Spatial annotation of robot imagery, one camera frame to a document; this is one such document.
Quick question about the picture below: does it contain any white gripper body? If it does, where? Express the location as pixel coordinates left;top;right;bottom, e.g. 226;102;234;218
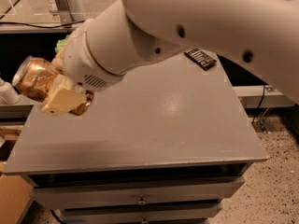
63;24;123;91

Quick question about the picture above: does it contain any lower drawer knob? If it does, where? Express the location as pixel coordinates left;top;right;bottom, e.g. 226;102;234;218
140;217;149;224

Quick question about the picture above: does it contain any green snack bag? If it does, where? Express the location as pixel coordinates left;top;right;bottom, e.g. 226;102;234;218
55;39;67;53

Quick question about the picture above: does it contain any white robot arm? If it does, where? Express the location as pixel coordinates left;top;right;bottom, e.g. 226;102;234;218
52;0;299;103

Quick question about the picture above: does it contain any grey drawer cabinet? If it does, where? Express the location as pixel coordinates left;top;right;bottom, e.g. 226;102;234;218
4;55;267;224

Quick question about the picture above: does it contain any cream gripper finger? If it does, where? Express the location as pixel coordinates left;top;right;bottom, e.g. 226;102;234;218
51;49;64;75
41;75;86;116

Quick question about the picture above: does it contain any upper drawer knob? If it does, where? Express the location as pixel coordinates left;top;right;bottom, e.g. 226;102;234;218
137;196;147;205

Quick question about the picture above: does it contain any cardboard box at left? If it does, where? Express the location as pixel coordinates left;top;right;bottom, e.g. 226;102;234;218
0;161;32;224

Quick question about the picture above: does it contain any orange soda can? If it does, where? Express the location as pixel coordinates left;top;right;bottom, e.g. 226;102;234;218
12;56;94;116

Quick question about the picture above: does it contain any white pipe at left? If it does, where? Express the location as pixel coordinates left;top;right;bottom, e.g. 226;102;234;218
0;78;20;105

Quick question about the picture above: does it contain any black chocolate bar wrapper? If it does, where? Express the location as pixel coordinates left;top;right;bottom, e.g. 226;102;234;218
184;49;217;71

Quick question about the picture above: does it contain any drawer knob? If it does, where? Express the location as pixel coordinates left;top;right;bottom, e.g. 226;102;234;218
137;196;147;205
140;217;149;224

